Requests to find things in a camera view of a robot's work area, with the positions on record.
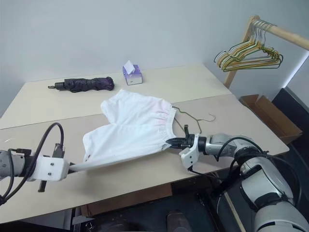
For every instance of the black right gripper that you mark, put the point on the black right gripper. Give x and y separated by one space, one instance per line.
187 143

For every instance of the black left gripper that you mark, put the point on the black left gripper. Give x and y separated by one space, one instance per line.
42 186

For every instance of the white shorts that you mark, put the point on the white shorts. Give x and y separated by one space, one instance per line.
135 125

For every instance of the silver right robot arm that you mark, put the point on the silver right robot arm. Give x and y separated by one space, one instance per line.
263 178

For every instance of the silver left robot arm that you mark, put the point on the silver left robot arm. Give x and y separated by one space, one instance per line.
14 164

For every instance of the purple white tissue box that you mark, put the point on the purple white tissue box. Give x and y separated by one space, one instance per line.
132 73

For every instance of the open brown cardboard box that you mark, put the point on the open brown cardboard box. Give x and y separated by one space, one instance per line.
272 116

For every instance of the folded dark purple umbrella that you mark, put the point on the folded dark purple umbrella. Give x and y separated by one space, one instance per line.
89 84

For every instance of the black cabinet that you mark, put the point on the black cabinet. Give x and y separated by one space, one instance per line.
294 106

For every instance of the wooden clothes rack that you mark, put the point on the wooden clothes rack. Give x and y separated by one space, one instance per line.
282 32

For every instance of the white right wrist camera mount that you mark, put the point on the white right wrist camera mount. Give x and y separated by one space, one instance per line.
189 157

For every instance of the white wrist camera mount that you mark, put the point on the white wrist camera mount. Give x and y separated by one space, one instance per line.
51 168
189 157

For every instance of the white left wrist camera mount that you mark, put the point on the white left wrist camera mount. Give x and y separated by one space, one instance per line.
51 168

